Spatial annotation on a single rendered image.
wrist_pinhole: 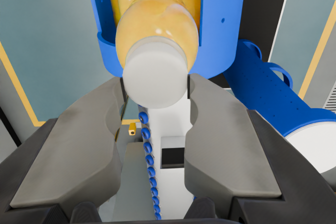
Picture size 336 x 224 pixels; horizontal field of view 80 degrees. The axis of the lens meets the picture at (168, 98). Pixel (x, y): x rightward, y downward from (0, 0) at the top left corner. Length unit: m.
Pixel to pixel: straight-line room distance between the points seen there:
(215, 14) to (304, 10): 1.53
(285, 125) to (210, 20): 0.58
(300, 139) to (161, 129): 0.49
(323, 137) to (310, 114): 0.09
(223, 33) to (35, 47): 1.68
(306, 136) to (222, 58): 0.53
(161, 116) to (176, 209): 0.66
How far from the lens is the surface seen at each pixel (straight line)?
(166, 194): 1.15
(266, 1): 1.53
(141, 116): 0.72
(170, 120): 0.78
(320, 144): 0.89
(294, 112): 0.84
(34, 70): 2.00
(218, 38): 0.34
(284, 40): 1.84
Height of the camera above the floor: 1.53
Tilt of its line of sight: 57 degrees down
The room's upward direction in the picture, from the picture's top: 179 degrees clockwise
